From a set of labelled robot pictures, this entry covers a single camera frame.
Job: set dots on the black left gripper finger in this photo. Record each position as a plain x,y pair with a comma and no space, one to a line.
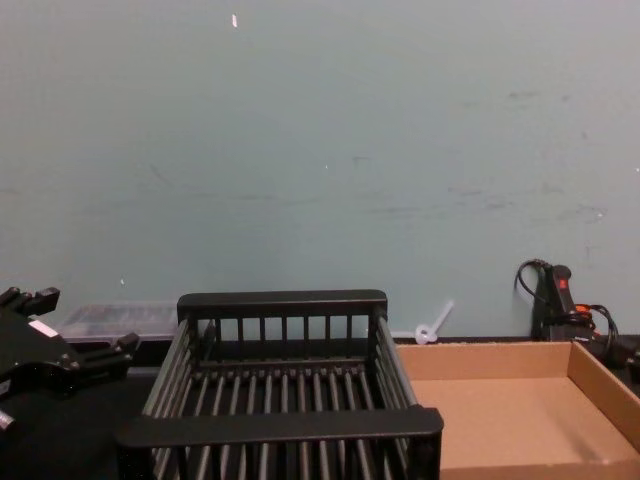
107,352
46,299

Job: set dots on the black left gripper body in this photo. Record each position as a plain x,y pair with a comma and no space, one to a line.
35,357

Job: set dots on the clear plastic case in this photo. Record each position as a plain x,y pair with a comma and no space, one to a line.
115,322

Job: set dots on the black table cloth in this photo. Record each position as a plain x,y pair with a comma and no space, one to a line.
65,440

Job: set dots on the black rack with steel bars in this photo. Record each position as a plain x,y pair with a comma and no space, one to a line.
280,427

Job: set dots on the shallow brown cardboard tray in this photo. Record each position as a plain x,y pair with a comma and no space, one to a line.
500,415

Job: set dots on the plain pale wall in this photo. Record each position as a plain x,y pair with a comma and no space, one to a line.
320,150

